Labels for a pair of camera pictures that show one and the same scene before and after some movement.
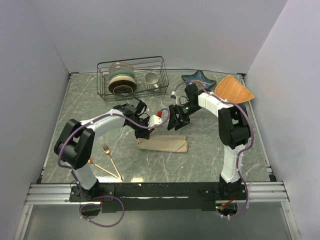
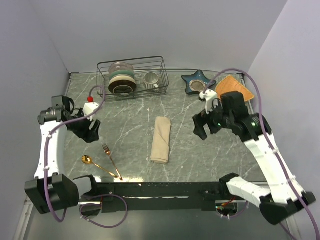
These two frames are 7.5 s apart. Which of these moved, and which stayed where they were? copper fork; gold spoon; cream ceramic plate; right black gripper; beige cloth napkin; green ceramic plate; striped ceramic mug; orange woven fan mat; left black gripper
Moved: right black gripper; beige cloth napkin; left black gripper
Stayed: green ceramic plate; striped ceramic mug; copper fork; orange woven fan mat; cream ceramic plate; gold spoon
